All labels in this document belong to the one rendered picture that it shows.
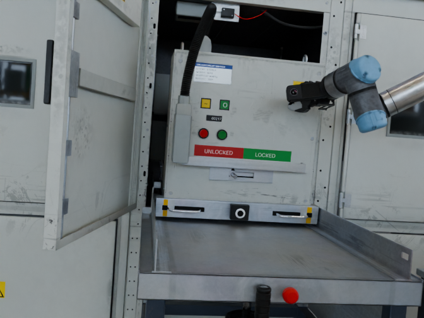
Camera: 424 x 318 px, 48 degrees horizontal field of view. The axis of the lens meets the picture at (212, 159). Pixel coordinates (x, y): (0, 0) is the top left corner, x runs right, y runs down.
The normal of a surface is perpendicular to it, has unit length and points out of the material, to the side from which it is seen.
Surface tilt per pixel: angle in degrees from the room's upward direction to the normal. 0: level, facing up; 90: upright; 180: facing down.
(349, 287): 90
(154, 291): 90
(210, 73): 93
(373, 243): 90
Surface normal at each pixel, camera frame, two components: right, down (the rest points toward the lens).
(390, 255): -0.99, -0.07
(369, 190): 0.14, 0.06
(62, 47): -0.12, 0.04
